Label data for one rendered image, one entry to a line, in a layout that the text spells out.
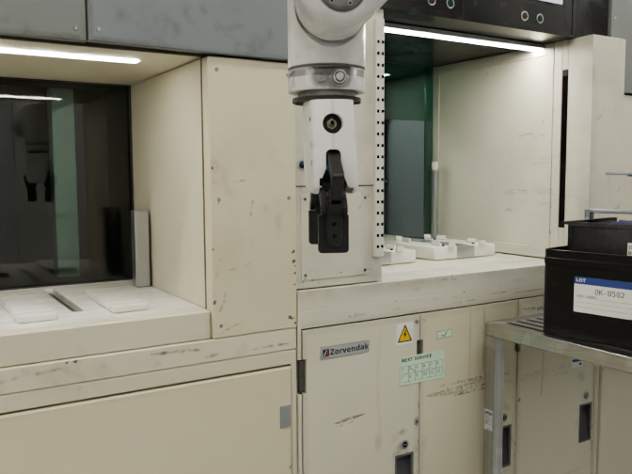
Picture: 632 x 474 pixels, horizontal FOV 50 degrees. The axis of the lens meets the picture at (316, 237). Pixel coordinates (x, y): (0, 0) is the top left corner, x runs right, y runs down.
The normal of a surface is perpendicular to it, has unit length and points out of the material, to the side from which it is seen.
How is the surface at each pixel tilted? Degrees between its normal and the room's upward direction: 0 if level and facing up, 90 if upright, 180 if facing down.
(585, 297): 90
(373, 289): 90
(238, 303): 90
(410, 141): 90
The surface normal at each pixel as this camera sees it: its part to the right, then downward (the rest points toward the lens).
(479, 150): -0.85, 0.05
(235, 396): 0.52, 0.07
